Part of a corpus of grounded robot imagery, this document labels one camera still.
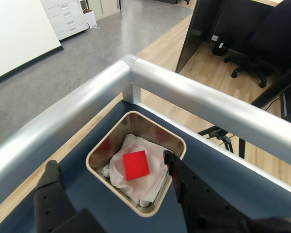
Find black table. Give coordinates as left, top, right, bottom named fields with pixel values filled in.
left=251, top=57, right=291, bottom=122

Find black stand legs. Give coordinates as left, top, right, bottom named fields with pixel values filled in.
left=197, top=125, right=247, bottom=160

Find white drawer cabinet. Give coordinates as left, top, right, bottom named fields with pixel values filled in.
left=40, top=0, right=87, bottom=41

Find beige cabinet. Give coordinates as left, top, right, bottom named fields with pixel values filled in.
left=86, top=0, right=143, bottom=21

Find silver corner post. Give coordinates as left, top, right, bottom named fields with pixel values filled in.
left=120, top=53, right=143, bottom=104

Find silver metal rail tube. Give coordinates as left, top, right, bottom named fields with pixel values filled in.
left=132, top=58, right=291, bottom=170
left=0, top=58, right=133, bottom=195

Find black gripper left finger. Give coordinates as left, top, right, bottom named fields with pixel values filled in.
left=33, top=159, right=76, bottom=233

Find beige metal box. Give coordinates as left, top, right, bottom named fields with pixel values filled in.
left=85, top=111, right=187, bottom=217

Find red cube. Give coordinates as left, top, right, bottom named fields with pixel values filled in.
left=123, top=150, right=150, bottom=182

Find white crumpled tissue paper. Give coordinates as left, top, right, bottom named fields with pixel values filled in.
left=101, top=133, right=172, bottom=208

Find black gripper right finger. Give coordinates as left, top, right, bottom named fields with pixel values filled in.
left=163, top=150, right=252, bottom=233

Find black desk with wooden top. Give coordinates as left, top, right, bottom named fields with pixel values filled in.
left=175, top=0, right=291, bottom=74

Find white cardboard box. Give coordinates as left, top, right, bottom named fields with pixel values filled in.
left=80, top=6, right=97, bottom=29

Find black waste bin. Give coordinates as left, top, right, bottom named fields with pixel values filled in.
left=212, top=33, right=231, bottom=57

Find black office chair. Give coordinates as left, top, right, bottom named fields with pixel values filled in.
left=223, top=0, right=291, bottom=88

